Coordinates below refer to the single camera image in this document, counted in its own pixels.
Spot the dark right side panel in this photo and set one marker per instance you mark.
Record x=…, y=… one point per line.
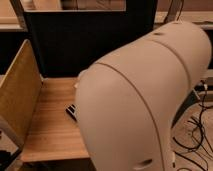
x=189, y=101

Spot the wooden side panel left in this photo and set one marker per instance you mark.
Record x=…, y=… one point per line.
x=19, y=91

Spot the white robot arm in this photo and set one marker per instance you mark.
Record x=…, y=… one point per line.
x=126, y=100

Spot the black back panel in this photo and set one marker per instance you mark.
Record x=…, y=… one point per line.
x=65, y=43

